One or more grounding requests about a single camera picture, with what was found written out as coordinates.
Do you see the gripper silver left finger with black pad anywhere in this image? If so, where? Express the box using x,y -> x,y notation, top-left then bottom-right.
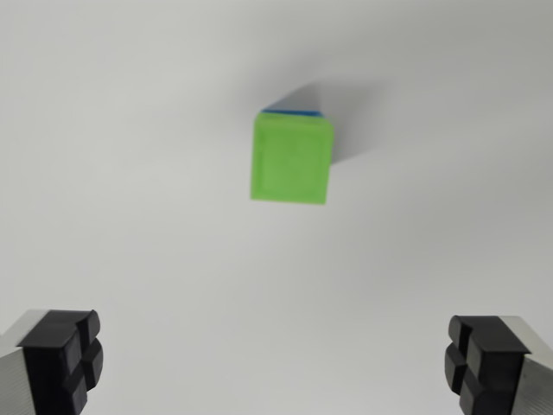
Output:
0,307 -> 105,415

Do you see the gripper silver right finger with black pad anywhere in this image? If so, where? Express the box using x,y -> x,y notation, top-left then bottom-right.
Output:
443,314 -> 553,415

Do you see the green translucent cube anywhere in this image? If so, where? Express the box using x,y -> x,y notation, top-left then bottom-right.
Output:
249,111 -> 336,205

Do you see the blue cube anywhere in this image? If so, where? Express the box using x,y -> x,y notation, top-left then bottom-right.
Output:
261,108 -> 324,118

